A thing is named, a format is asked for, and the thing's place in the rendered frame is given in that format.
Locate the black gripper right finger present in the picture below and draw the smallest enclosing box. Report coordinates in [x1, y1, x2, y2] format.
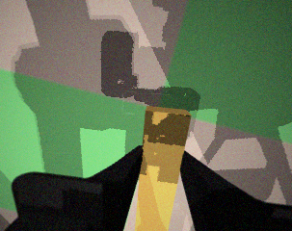
[180, 151, 292, 231]

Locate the yellow bar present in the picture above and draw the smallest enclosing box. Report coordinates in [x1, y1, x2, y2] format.
[135, 106, 191, 231]

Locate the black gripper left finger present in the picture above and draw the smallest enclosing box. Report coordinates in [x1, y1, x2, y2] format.
[11, 145, 143, 231]

